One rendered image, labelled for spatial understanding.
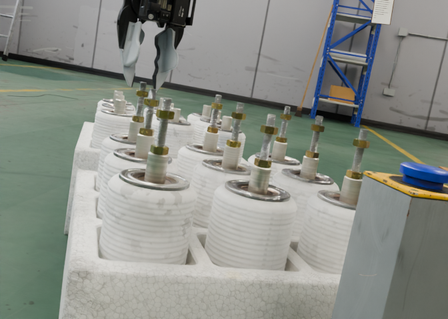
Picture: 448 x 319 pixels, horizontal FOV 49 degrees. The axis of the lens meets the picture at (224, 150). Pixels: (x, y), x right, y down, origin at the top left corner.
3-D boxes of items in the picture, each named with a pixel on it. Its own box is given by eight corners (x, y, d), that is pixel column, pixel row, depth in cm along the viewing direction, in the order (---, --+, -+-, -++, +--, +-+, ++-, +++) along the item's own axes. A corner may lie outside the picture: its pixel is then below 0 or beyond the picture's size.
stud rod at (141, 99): (140, 131, 75) (148, 83, 74) (137, 132, 74) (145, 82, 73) (134, 131, 76) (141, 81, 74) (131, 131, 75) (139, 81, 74)
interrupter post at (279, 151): (284, 163, 81) (288, 144, 80) (269, 161, 81) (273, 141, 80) (283, 161, 83) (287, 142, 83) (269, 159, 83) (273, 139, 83)
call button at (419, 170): (425, 186, 44) (430, 163, 44) (457, 199, 40) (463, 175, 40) (386, 181, 43) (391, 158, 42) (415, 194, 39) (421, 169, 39)
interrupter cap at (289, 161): (301, 169, 78) (302, 165, 78) (254, 161, 79) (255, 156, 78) (298, 161, 86) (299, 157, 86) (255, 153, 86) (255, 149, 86)
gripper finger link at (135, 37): (120, 84, 68) (139, 18, 67) (109, 80, 73) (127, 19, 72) (141, 91, 69) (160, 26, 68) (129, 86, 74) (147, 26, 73)
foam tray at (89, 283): (275, 282, 95) (293, 192, 93) (392, 430, 59) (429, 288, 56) (63, 271, 84) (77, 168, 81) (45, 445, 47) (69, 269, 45)
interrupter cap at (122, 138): (107, 143, 71) (107, 138, 71) (111, 135, 78) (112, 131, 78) (159, 151, 72) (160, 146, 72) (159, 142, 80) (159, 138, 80)
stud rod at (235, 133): (235, 159, 67) (246, 104, 66) (229, 158, 67) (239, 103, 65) (232, 157, 68) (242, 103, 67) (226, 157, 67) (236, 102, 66)
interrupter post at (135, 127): (126, 143, 74) (129, 121, 73) (127, 140, 76) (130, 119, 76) (142, 145, 74) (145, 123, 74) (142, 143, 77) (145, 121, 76)
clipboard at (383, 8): (389, 26, 594) (397, -8, 588) (390, 25, 591) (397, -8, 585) (369, 23, 597) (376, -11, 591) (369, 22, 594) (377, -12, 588)
